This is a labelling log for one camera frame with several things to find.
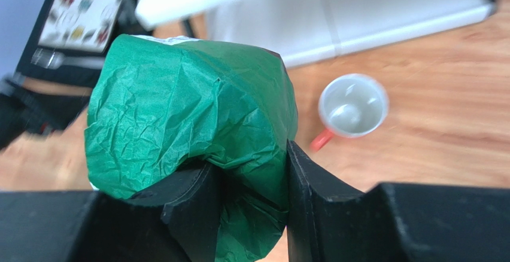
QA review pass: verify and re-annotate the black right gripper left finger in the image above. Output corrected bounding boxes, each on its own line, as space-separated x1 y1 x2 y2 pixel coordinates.
1 163 220 261

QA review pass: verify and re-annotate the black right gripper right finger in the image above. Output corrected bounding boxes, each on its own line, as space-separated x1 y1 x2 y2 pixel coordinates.
287 141 509 261

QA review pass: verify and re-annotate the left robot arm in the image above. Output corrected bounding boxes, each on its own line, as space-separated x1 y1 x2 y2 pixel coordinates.
1 75 92 150

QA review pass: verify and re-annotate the cream checkered three-tier shelf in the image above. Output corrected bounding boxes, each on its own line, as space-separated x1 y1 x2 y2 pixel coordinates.
135 0 497 67

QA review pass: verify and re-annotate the orange mug white inside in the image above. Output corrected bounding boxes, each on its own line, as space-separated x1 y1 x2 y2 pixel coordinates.
310 74 389 151

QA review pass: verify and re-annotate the black cloth placemat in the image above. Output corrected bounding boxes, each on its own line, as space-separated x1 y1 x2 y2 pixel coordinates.
16 0 143 87

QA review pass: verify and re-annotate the floral square plate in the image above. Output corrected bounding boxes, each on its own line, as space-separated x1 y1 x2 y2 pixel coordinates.
38 0 120 53

